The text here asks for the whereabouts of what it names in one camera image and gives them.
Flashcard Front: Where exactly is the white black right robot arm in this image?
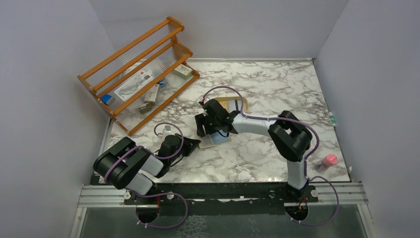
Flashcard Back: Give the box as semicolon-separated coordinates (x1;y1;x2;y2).
195;99;315;202

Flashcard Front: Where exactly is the orange wooden rack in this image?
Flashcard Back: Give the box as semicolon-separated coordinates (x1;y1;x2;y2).
77;16;200;135

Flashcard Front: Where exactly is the gold credit card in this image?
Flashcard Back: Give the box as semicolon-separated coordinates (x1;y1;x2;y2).
217;98;229;111

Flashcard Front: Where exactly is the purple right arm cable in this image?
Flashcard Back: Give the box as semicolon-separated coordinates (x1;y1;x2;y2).
199;86;340;227

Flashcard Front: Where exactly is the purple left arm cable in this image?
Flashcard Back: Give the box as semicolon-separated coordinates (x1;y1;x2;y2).
104;122;189;230

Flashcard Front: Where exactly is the blue grey eraser block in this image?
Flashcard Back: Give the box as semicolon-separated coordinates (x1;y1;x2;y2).
100;94;113;105

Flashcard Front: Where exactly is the white card with dark stripe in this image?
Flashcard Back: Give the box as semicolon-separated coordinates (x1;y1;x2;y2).
228;100;242;112

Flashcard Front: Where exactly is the grey olive small object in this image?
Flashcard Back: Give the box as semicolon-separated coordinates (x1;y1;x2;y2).
139;102;155;114

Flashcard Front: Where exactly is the blue white round jar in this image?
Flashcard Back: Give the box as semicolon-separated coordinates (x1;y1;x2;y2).
158;77;166;87

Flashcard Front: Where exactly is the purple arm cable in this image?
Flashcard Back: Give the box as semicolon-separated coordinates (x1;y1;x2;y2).
104;122;189;230
199;86;340;227

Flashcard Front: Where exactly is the beige oval tray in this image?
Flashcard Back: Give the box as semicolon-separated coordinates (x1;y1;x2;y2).
215;96;249;113

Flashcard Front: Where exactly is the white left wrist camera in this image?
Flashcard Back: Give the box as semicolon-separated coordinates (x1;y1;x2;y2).
162;125;173;138

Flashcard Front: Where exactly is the white printed packet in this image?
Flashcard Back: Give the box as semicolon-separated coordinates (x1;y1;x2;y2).
114;70;154;101

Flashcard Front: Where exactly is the green white small tube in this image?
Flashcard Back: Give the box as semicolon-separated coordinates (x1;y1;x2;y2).
329;112;337;127

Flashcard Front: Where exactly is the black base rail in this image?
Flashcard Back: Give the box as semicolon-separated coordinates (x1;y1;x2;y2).
124;182;318;216

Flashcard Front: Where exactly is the pink bottle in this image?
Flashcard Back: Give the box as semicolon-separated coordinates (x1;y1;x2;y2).
316;154;338;173

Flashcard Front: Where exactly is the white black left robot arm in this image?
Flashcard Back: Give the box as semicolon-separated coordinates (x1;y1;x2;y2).
93;133;201;204

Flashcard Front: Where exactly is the tan leather card holder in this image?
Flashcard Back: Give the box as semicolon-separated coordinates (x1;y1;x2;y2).
196;130;231;149

